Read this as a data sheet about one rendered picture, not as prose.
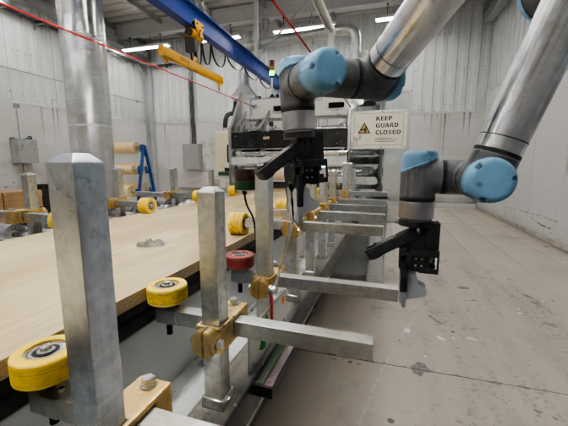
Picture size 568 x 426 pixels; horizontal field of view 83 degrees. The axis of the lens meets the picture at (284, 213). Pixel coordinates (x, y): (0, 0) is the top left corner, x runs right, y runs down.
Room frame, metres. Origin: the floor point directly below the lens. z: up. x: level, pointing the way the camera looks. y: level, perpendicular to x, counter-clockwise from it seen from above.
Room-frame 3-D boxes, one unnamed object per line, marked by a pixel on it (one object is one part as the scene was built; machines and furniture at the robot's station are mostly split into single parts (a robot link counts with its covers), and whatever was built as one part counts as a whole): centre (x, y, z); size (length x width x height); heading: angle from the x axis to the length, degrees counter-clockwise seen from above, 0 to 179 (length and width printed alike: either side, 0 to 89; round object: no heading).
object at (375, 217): (1.30, -0.15, 0.95); 0.50 x 0.04 x 0.04; 72
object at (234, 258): (0.86, 0.12, 0.85); 0.08 x 0.08 x 0.11
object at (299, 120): (0.75, -0.03, 1.24); 0.08 x 0.08 x 0.05
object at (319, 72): (0.65, -0.08, 1.32); 0.11 x 0.11 x 0.08; 19
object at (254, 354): (0.76, 0.03, 0.75); 0.26 x 0.01 x 0.10; 162
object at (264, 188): (0.80, 0.05, 0.90); 0.03 x 0.03 x 0.48; 72
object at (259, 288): (0.82, 0.04, 0.85); 0.13 x 0.06 x 0.05; 162
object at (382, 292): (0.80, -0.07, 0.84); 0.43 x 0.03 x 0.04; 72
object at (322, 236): (1.51, -0.19, 0.90); 0.03 x 0.03 x 0.48; 72
